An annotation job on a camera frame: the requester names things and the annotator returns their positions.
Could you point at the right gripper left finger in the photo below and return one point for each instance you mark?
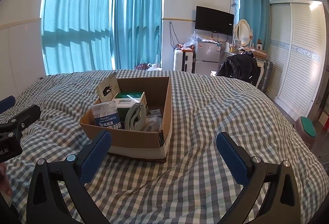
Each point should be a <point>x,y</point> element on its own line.
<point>46,203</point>

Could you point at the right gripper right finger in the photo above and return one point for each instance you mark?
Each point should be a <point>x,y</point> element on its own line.
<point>281,202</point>

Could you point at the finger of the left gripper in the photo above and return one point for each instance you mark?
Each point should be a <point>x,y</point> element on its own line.
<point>21,121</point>
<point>7,103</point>

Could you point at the clear cotton swab jar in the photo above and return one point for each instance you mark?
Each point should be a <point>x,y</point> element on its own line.
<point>106,115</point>

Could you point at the green white medicine box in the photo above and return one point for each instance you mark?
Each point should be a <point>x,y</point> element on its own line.
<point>125,100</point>

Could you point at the white packet with black hand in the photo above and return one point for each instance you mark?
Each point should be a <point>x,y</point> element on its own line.
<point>108,88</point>

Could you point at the white cloth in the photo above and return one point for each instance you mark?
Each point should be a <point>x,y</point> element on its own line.
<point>152,124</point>

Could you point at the open cardboard box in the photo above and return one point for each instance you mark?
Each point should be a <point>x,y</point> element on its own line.
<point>151,146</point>

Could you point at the green topped stool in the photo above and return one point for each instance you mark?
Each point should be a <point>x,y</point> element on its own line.
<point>306,130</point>

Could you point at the checkered bed quilt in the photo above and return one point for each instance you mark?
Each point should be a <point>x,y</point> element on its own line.
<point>194,185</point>

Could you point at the teal window curtain left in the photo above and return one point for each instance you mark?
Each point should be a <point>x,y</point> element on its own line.
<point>75,35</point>

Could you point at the teal window curtain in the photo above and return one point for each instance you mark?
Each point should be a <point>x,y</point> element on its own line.
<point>75,35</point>
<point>137,32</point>

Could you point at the black jacket on chair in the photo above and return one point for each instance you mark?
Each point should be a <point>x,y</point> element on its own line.
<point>240,66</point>

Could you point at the teal window curtain middle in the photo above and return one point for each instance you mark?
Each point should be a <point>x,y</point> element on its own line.
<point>137,32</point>

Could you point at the white louvered wardrobe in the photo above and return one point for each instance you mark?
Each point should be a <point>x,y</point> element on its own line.
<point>297,50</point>

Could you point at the white suitcase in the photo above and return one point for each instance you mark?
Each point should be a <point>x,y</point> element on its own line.
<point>183,60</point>

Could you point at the silver mini fridge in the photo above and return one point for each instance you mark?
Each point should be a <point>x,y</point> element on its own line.
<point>207,57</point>

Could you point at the oval vanity mirror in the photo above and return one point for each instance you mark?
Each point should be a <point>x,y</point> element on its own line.
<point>242,34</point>

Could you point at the teal curtain right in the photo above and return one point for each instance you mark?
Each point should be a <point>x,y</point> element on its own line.
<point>257,14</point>

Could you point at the black wall television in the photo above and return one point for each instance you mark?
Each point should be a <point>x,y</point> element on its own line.
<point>214,21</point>

